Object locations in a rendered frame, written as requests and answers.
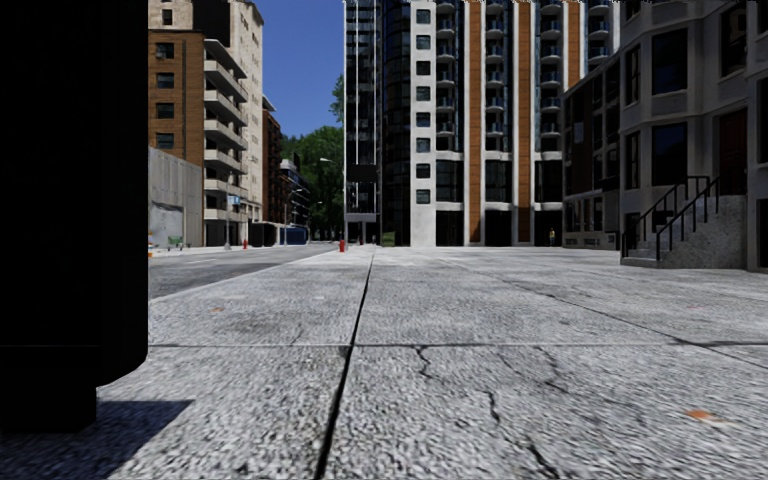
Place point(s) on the dark red brick building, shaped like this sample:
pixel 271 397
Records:
pixel 272 174

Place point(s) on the pale concrete building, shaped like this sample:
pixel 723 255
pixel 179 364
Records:
pixel 231 108

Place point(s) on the low blue glass building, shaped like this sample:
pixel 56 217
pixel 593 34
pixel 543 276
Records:
pixel 295 204

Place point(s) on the grey street lamp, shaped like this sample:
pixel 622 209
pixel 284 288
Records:
pixel 288 210
pixel 329 198

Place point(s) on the brown brick building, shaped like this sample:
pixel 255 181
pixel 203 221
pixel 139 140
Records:
pixel 175 96

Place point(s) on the dark bin or box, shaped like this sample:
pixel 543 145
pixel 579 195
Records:
pixel 72 210

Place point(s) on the grey stone building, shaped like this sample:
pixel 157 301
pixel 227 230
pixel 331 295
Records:
pixel 690 120

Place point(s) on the trees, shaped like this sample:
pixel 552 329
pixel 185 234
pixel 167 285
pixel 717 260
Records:
pixel 321 174

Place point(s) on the green bench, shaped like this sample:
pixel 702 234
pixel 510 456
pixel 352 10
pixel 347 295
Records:
pixel 175 242

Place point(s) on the dark grey building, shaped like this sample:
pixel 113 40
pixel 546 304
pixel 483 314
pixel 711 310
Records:
pixel 591 168

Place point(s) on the sign on a post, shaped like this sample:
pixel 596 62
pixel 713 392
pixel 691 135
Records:
pixel 228 222

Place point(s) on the white and orange tower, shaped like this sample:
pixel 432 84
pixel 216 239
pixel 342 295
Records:
pixel 474 120

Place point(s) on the person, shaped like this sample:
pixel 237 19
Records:
pixel 552 237

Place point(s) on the glass tower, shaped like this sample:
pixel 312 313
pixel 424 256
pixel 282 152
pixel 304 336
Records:
pixel 375 120

